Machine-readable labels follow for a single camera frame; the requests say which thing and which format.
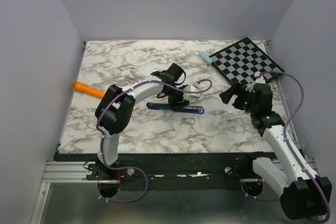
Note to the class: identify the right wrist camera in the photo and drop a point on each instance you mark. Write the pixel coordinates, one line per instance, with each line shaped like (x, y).
(259, 79)

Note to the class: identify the black grey checkerboard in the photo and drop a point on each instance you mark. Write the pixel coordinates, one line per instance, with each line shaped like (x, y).
(241, 60)

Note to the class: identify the orange marker pen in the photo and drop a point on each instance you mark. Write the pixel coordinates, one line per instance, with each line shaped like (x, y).
(80, 87)

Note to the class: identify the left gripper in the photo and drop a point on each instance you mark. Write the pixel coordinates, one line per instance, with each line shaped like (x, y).
(174, 104)

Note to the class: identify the aluminium rail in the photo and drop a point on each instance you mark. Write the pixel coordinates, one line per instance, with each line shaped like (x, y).
(74, 172)

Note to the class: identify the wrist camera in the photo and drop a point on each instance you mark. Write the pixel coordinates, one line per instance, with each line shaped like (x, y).
(194, 91)
(259, 79)

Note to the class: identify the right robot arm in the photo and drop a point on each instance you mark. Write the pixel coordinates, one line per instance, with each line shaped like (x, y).
(302, 192)

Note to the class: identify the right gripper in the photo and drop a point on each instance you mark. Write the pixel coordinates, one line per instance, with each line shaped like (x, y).
(238, 88)

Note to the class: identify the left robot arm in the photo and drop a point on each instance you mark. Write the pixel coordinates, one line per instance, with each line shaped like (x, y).
(114, 110)

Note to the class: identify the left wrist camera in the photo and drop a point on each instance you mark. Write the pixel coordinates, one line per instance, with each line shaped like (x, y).
(194, 91)

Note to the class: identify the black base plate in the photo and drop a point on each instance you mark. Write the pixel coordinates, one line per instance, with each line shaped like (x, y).
(172, 172)

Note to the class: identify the silver staple strips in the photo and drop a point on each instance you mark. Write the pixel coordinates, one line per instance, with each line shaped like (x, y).
(188, 121)

